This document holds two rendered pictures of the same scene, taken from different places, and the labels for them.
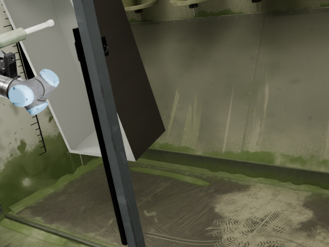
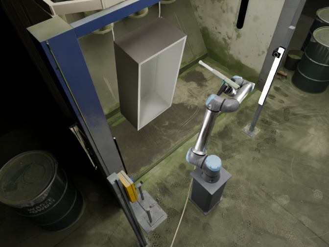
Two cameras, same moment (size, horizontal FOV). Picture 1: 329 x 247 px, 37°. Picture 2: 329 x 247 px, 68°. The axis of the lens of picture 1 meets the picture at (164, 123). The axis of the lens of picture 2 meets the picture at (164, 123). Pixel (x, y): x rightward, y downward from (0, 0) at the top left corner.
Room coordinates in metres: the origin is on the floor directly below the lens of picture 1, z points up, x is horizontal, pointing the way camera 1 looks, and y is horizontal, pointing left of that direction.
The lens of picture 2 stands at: (2.54, 2.46, 2.92)
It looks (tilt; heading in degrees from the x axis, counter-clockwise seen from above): 51 degrees down; 280
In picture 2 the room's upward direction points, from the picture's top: 4 degrees counter-clockwise
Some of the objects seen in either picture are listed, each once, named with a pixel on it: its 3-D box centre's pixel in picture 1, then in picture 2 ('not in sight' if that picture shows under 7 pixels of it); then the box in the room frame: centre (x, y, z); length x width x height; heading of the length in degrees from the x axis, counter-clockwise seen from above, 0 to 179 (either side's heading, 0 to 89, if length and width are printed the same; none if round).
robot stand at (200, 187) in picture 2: not in sight; (207, 187); (2.30, 1.29, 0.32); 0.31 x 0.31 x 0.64; 48
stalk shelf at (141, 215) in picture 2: not in sight; (146, 210); (2.87, 1.78, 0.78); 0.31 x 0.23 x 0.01; 138
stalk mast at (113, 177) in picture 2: not in sight; (133, 221); (2.96, 1.89, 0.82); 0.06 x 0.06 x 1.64; 48
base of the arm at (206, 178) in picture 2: not in sight; (211, 172); (2.30, 1.29, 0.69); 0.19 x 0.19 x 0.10
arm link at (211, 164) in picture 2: not in sight; (212, 165); (2.31, 1.29, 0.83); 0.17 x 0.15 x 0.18; 155
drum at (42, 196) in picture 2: not in sight; (45, 193); (4.05, 1.60, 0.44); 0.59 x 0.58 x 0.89; 29
